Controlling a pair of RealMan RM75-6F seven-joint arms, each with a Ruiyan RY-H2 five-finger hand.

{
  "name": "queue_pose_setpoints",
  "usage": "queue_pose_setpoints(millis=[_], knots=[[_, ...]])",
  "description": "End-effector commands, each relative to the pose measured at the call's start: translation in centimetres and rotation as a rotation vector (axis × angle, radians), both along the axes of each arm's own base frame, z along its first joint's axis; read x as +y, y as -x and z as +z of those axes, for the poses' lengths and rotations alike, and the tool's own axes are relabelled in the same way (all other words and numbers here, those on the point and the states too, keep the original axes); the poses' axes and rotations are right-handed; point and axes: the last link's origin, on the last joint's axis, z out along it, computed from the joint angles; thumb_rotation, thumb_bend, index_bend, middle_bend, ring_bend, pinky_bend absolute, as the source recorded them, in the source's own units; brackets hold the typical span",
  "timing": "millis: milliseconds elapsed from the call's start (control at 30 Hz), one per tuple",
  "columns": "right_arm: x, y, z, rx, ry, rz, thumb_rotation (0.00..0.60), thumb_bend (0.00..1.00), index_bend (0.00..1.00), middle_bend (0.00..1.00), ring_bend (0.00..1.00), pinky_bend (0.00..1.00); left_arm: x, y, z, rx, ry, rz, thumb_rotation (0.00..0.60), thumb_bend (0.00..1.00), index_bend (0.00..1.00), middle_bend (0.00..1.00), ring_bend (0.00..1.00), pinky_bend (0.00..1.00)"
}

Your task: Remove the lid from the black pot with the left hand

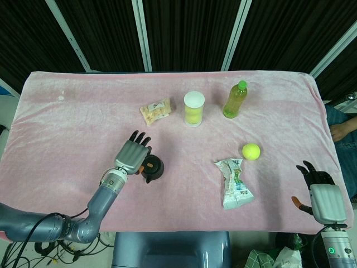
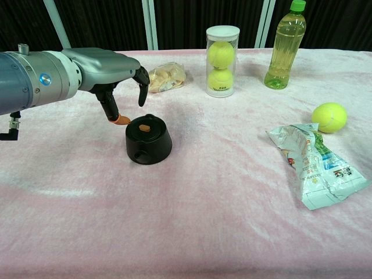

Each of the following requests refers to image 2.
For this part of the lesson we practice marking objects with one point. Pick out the crumpled white snack bag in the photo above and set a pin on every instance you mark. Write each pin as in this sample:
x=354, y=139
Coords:
x=316, y=165

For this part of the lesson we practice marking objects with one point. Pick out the yellow tennis ball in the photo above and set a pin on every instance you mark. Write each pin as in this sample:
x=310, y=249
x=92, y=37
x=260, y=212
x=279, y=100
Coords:
x=329, y=117
x=220, y=80
x=222, y=55

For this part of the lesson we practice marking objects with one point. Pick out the black teapot lid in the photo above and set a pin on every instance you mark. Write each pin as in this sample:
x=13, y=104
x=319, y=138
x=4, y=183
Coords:
x=146, y=128

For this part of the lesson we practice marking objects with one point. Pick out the pink plush tablecloth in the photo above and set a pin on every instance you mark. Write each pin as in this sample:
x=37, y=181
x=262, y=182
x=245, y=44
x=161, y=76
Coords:
x=186, y=203

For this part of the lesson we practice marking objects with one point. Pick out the clear tennis ball tube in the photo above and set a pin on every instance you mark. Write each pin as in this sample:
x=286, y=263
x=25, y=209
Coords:
x=221, y=61

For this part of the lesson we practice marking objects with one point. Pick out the green tea plastic bottle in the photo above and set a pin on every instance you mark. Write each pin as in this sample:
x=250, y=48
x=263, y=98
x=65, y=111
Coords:
x=285, y=49

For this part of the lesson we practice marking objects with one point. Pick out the grey black left robot hand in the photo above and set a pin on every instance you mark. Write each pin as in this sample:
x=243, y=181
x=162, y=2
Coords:
x=102, y=67

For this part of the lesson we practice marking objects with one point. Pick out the clear bag of snacks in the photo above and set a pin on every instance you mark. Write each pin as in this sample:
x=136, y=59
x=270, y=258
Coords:
x=167, y=77

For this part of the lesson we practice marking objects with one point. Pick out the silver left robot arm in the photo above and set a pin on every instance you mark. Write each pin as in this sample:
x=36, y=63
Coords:
x=26, y=81

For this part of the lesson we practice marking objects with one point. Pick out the white frame post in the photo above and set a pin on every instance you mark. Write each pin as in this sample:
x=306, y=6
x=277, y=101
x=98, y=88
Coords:
x=266, y=23
x=149, y=24
x=56, y=24

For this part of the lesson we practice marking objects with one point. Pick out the black round pot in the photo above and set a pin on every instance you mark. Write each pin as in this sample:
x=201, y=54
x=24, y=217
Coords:
x=149, y=148

